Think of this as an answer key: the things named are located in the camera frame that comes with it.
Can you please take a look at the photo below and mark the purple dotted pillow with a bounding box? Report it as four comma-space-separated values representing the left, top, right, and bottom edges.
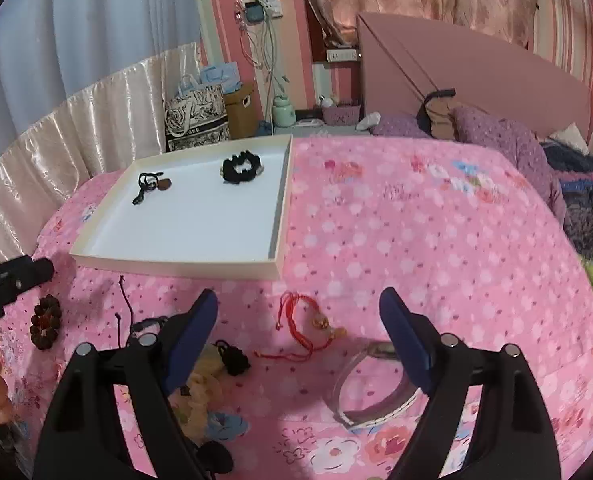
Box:
452, 106, 567, 224

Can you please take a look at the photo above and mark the white power strip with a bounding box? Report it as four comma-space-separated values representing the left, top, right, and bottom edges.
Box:
326, 48, 361, 64

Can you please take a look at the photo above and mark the white shallow tray box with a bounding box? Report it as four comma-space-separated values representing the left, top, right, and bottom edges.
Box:
70, 134, 293, 281

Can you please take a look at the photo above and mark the black cord bracelet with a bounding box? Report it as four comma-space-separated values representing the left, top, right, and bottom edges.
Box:
113, 275, 173, 351

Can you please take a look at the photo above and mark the dark knitted blanket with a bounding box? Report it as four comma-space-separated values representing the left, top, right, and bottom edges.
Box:
542, 140, 593, 258

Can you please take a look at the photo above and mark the black white floral tote bag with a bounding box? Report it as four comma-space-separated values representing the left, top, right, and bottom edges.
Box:
164, 75, 230, 152

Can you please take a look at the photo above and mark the pink headboard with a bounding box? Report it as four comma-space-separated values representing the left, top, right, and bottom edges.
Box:
357, 12, 591, 136

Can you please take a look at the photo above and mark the light blue paper bag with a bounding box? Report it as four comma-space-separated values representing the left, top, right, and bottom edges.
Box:
200, 62, 242, 94

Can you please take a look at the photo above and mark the green thermos bottle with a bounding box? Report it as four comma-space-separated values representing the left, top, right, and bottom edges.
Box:
272, 94, 297, 128

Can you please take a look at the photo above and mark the black scrunchie hair tie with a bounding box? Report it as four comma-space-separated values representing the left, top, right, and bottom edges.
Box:
219, 148, 265, 186

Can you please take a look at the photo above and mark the cream satin curtain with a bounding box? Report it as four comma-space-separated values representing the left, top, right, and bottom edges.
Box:
0, 42, 202, 262

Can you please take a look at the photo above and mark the brown wooden bead bracelet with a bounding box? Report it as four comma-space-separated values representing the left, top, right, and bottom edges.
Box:
28, 294, 63, 351

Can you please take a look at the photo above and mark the jade pendant black cord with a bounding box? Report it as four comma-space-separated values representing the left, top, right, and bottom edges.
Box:
214, 339, 253, 377

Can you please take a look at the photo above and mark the brown cardboard box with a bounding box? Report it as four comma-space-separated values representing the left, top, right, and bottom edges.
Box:
224, 81, 257, 140

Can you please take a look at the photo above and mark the pink floral bed sheet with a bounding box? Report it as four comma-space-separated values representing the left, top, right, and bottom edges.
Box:
0, 134, 593, 480

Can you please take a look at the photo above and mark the red string bracelet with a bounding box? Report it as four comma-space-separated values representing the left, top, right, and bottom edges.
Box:
254, 289, 349, 363

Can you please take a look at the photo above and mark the brown bag black strap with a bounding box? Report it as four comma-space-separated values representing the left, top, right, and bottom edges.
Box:
416, 88, 466, 141

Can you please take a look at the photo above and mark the pink plastic basket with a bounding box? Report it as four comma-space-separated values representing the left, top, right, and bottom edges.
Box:
321, 104, 362, 127

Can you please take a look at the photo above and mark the black cord pendant necklace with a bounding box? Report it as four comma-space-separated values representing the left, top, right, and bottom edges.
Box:
131, 171, 174, 206

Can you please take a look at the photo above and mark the watch with pale strap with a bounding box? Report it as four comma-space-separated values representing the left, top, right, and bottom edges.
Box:
321, 339, 423, 430

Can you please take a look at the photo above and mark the wall socket with chargers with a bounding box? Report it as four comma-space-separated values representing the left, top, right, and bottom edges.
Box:
234, 0, 283, 25

